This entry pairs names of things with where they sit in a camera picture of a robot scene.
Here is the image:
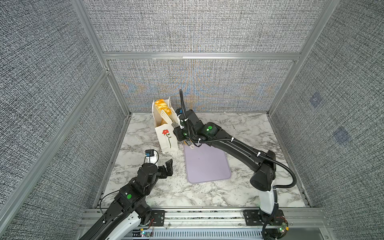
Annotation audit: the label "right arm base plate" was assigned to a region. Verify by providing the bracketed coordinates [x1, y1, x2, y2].
[243, 209, 289, 233]

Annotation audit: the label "metal tongs with white tips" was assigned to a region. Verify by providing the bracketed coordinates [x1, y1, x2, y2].
[161, 109, 195, 149]

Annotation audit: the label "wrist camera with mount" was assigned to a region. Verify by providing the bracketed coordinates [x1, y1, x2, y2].
[175, 108, 186, 128]
[144, 149, 159, 165]

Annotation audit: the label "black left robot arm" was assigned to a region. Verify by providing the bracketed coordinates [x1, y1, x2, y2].
[81, 159, 173, 240]

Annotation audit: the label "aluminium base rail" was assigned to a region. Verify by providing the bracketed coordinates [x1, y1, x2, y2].
[74, 206, 337, 240]

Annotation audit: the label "black corrugated cable conduit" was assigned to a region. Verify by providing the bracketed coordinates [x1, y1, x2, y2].
[179, 89, 298, 240]

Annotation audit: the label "braided bread roll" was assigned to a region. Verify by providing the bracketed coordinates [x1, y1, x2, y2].
[155, 99, 172, 116]

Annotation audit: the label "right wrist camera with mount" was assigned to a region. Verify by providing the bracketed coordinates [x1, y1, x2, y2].
[175, 108, 186, 128]

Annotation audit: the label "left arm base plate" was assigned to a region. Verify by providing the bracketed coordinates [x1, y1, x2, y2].
[142, 210, 166, 228]

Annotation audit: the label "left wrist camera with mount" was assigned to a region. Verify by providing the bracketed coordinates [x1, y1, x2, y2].
[144, 149, 159, 165]

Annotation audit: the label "lilac plastic tray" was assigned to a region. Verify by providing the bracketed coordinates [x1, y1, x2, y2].
[184, 145, 232, 184]

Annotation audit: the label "white paper bag with rose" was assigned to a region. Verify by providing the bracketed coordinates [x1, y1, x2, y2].
[152, 98, 179, 153]

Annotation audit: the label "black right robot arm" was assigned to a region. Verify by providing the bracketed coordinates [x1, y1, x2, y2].
[174, 108, 278, 216]

